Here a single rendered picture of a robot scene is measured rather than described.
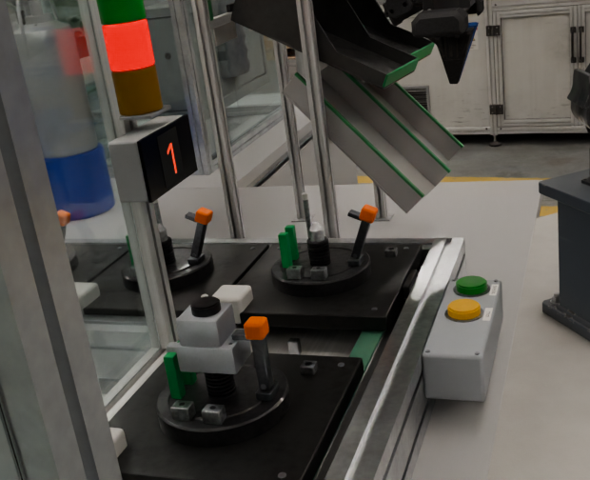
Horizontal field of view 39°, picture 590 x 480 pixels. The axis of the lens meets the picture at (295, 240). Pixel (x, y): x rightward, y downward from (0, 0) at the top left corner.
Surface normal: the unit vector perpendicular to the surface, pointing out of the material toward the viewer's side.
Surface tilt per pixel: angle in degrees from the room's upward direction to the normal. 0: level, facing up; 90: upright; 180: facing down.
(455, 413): 0
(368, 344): 0
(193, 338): 90
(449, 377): 90
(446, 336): 0
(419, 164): 90
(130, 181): 90
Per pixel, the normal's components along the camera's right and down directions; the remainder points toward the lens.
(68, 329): 0.94, 0.00
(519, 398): -0.13, -0.93
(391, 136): -0.48, 0.37
